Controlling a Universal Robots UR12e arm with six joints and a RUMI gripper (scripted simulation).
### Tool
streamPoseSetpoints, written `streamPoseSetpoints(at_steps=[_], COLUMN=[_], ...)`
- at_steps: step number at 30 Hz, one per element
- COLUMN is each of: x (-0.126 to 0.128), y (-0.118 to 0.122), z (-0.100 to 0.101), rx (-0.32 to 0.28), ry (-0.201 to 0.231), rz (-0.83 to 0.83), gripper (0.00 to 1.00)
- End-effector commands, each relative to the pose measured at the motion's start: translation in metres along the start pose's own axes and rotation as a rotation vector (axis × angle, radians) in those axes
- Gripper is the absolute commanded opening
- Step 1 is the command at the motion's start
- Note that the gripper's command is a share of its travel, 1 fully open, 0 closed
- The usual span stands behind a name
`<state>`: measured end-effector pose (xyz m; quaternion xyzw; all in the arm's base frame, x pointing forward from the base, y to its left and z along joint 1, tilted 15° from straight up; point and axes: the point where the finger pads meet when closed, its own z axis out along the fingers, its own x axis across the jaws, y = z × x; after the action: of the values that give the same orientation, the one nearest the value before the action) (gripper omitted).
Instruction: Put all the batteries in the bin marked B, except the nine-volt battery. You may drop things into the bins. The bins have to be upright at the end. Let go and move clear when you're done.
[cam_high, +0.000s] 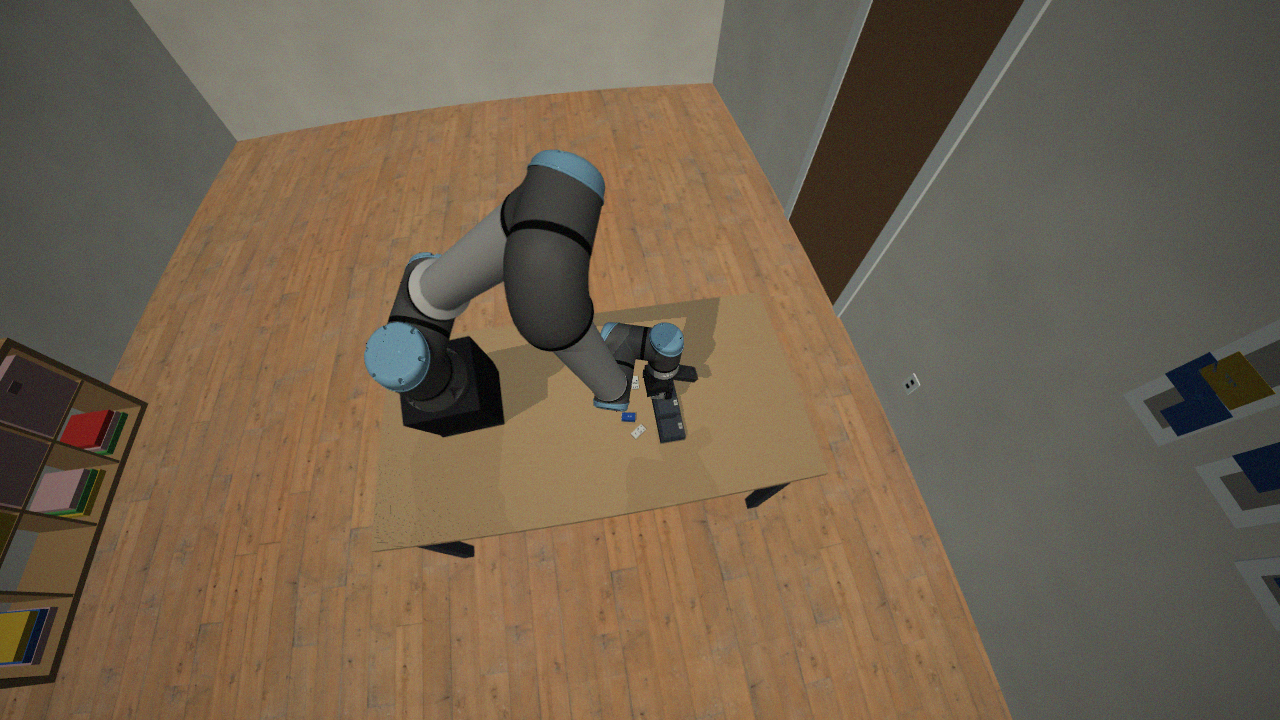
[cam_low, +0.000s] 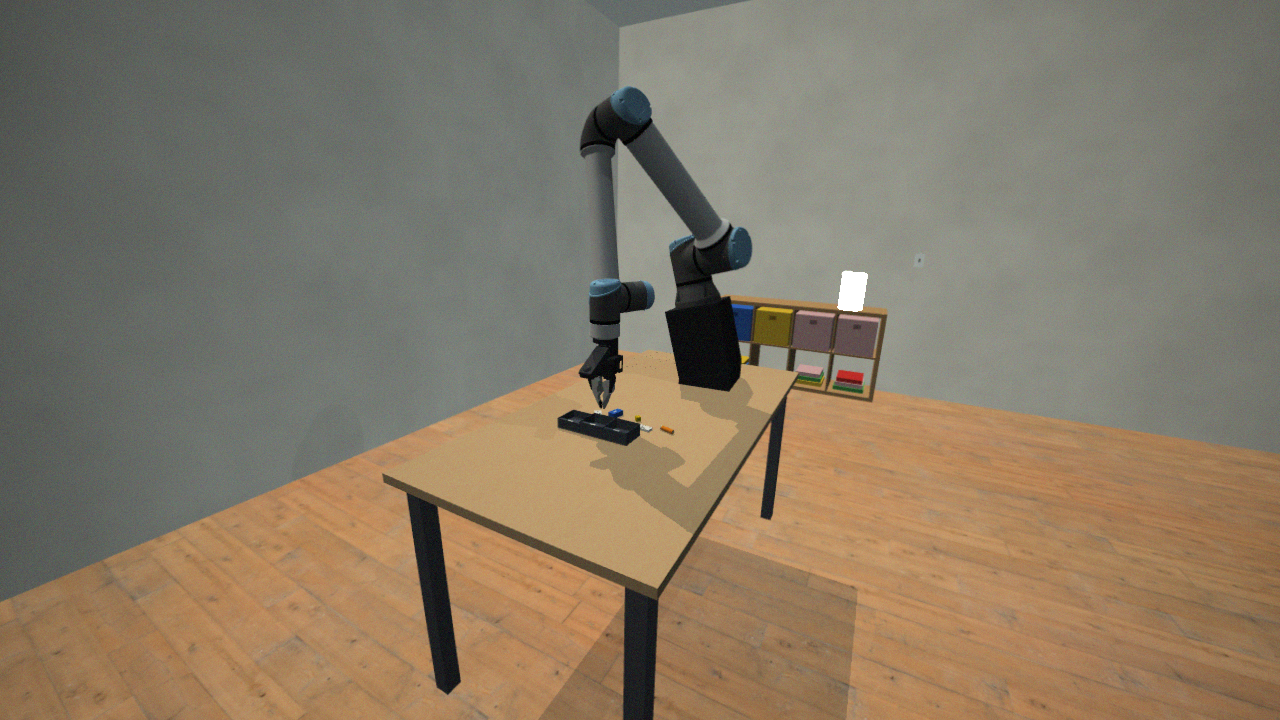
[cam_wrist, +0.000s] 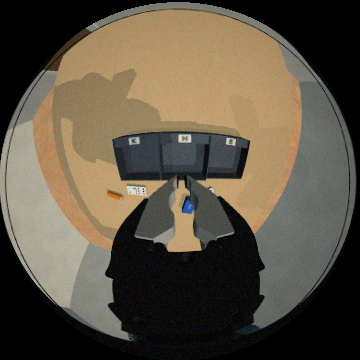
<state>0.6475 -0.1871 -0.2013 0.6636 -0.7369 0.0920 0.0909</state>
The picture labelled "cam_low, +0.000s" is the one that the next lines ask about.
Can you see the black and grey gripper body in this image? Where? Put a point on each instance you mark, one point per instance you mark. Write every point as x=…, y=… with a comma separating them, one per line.
x=613, y=361

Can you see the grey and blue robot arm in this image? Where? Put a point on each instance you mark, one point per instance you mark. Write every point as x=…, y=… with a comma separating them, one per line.
x=715, y=246

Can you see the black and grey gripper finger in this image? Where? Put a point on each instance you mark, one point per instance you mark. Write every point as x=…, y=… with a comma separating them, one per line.
x=608, y=386
x=597, y=388

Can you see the dark grey bin rack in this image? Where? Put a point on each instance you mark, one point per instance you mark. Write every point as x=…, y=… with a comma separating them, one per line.
x=600, y=426

